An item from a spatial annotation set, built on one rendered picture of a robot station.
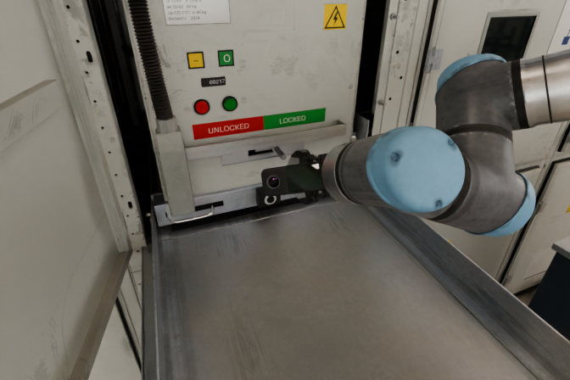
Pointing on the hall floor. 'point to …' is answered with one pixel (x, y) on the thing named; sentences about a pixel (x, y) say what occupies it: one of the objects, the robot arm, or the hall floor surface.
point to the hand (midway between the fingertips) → (290, 177)
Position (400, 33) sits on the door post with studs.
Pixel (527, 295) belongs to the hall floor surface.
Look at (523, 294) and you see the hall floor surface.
